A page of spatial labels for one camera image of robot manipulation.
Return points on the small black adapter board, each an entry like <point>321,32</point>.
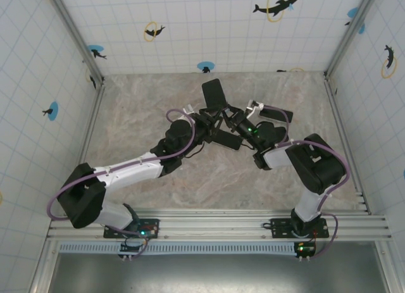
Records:
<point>305,249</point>
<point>129,248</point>

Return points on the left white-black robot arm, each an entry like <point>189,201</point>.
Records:
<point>133,172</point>

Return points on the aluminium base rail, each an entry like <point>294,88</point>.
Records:
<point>215,225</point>

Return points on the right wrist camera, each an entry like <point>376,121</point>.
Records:
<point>254,107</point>

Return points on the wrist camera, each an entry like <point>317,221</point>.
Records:
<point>254,107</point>
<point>189,109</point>

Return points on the aluminium corner post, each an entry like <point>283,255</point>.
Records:
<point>352,33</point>
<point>77,36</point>

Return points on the pale blue-grey phone case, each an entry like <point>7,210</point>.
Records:
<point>211,82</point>

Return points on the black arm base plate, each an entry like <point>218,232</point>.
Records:
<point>110,233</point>
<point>278,231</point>

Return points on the grey metal sheet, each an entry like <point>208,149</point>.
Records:
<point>221,274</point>

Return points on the black phone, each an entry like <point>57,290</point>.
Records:
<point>260,113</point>

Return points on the aluminium side rail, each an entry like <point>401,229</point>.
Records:
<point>339,115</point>
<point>91,122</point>

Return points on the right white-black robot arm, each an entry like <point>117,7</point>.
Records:
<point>316,166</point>

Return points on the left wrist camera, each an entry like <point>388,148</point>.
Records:
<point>189,109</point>

